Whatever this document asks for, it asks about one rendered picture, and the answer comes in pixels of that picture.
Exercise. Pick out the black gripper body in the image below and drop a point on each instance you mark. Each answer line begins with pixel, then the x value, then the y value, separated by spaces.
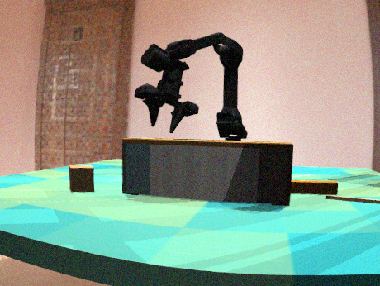
pixel 168 93

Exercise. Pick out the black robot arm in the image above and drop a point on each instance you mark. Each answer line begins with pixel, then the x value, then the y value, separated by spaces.
pixel 229 120

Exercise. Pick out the small tan cube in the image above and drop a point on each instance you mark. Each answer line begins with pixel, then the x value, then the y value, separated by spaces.
pixel 81 178

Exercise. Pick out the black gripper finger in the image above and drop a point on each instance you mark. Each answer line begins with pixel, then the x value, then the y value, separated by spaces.
pixel 177 116
pixel 153 104

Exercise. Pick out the orange rectangular bar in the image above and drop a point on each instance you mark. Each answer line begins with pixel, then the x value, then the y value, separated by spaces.
pixel 314 187

